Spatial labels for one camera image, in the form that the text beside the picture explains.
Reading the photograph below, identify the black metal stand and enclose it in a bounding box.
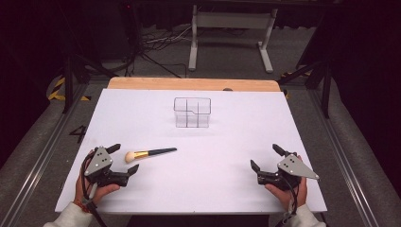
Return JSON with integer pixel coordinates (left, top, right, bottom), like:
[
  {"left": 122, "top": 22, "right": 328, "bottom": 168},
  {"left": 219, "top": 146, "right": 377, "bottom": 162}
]
[
  {"left": 276, "top": 58, "right": 333, "bottom": 120},
  {"left": 61, "top": 51, "right": 120, "bottom": 115}
]

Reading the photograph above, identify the white metal desk frame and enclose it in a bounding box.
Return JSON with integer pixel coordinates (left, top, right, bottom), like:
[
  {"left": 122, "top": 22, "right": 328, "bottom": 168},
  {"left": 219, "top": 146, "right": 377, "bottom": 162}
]
[{"left": 187, "top": 4, "right": 279, "bottom": 75}]

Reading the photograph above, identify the tangle of floor cables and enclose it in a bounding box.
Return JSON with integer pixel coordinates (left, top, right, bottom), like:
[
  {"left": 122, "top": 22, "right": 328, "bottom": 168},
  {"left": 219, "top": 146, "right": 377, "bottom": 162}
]
[{"left": 124, "top": 24, "right": 194, "bottom": 79}]

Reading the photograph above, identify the aluminium floor rail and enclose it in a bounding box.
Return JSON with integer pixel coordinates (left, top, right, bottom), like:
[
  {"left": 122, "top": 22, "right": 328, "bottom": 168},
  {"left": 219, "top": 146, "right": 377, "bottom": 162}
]
[
  {"left": 0, "top": 82, "right": 91, "bottom": 227},
  {"left": 306, "top": 88, "right": 401, "bottom": 227}
]

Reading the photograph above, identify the person's left hand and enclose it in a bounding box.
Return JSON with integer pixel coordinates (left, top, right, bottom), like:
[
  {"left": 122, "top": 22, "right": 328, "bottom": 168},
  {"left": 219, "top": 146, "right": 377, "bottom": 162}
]
[{"left": 74, "top": 149, "right": 121, "bottom": 206}]

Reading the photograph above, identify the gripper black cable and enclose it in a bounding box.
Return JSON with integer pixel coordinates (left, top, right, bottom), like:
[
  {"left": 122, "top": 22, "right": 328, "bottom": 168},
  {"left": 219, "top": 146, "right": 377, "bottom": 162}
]
[
  {"left": 276, "top": 174, "right": 300, "bottom": 227},
  {"left": 80, "top": 154, "right": 109, "bottom": 227}
]

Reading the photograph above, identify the makeup brush black handle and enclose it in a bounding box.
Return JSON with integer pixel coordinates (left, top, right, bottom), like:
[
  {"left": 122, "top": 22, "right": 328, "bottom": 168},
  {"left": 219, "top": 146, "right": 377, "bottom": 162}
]
[{"left": 124, "top": 147, "right": 179, "bottom": 165}]

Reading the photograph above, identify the person's right hand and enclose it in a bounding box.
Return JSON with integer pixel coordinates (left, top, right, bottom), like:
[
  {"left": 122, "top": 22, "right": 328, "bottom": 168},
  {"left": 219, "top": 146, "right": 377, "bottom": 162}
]
[{"left": 264, "top": 154, "right": 309, "bottom": 212}]

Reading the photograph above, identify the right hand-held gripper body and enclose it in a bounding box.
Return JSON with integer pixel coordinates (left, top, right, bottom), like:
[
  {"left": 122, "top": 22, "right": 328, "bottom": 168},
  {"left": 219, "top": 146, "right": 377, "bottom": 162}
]
[{"left": 257, "top": 153, "right": 321, "bottom": 192}]

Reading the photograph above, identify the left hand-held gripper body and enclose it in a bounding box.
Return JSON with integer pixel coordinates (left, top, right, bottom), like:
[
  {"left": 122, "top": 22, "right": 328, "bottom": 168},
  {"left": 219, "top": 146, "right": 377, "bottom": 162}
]
[{"left": 83, "top": 146, "right": 131, "bottom": 188}]

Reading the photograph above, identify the orange wrist band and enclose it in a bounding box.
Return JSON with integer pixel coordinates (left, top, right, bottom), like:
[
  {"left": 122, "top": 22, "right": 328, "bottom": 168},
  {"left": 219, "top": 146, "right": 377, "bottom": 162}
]
[{"left": 73, "top": 200, "right": 92, "bottom": 215}]

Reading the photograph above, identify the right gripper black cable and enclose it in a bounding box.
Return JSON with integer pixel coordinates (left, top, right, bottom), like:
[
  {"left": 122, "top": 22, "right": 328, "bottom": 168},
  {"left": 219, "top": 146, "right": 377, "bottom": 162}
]
[{"left": 276, "top": 174, "right": 300, "bottom": 227}]

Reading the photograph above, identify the clear plastic divided organizer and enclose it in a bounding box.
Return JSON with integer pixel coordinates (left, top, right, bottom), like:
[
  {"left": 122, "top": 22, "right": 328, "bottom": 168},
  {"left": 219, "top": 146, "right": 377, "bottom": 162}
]
[{"left": 172, "top": 96, "right": 213, "bottom": 130}]

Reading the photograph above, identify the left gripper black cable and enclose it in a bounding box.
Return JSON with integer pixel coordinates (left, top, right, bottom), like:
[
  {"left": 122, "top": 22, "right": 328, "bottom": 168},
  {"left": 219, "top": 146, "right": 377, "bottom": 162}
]
[{"left": 80, "top": 154, "right": 109, "bottom": 227}]

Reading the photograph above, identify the white table cover board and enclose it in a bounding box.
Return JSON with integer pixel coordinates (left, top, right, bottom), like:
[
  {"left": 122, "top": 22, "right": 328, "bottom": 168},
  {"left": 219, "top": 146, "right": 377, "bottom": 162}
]
[{"left": 54, "top": 88, "right": 328, "bottom": 216}]

